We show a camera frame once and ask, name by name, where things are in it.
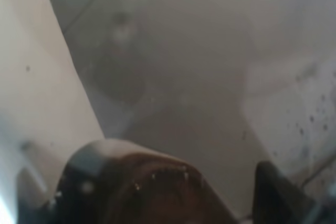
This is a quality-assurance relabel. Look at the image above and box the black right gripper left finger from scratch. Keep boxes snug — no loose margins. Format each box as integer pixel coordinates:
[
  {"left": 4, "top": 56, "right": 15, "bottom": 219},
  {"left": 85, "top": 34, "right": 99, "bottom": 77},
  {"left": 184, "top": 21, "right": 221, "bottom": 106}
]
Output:
[{"left": 53, "top": 139, "right": 237, "bottom": 223}]

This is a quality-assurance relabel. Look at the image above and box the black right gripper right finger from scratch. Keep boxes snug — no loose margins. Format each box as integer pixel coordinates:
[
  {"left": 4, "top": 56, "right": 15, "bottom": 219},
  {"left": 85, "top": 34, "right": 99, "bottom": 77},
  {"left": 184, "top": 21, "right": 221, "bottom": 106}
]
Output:
[{"left": 251, "top": 161, "right": 323, "bottom": 223}]

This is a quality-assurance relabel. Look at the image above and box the brown translucent water bottle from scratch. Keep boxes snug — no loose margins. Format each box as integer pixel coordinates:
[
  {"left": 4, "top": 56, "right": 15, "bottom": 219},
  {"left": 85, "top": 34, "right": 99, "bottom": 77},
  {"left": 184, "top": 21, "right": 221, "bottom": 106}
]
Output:
[{"left": 50, "top": 0, "right": 335, "bottom": 218}]

